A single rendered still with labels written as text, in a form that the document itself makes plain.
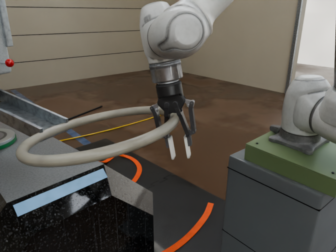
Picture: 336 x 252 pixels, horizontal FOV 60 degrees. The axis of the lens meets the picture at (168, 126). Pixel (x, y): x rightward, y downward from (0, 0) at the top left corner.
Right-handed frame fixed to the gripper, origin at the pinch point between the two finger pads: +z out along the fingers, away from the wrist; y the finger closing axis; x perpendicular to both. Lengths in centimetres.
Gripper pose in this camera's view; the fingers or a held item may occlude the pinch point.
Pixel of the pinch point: (179, 147)
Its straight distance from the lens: 89.3
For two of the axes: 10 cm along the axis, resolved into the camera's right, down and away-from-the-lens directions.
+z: 1.8, 9.5, 2.6
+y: -9.6, 1.0, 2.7
